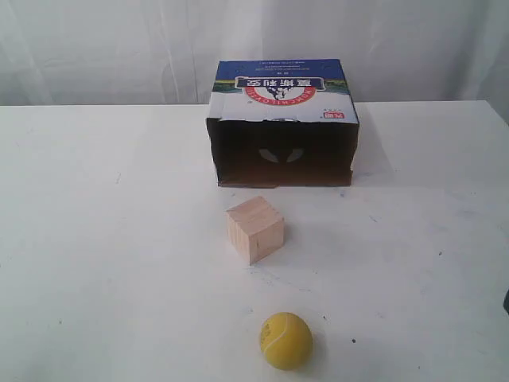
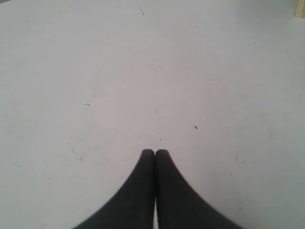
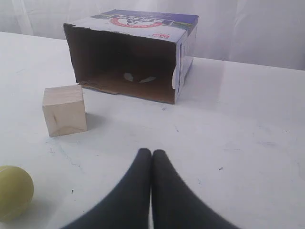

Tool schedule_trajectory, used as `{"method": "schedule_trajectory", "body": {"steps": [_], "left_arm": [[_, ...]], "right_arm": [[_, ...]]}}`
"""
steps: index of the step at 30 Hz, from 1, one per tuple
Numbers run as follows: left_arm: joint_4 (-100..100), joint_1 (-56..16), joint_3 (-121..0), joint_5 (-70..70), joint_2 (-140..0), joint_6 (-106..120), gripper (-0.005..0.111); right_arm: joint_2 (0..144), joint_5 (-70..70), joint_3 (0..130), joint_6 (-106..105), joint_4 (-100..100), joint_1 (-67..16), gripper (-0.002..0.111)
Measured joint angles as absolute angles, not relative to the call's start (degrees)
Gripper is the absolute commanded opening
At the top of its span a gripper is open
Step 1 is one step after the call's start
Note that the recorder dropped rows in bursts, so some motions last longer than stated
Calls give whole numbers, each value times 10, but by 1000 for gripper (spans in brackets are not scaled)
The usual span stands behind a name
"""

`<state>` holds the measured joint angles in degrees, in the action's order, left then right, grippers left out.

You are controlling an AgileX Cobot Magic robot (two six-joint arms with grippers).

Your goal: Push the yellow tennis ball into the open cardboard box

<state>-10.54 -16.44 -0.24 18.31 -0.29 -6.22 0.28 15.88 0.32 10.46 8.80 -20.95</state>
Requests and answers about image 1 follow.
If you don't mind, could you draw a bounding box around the yellow tennis ball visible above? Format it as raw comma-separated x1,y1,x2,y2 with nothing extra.
259,312,313,371

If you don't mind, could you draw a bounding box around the light wooden cube block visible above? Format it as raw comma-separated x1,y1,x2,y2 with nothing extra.
226,196,285,265

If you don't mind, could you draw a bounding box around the blue white cardboard box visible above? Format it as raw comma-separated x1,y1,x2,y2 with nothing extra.
206,59,359,188

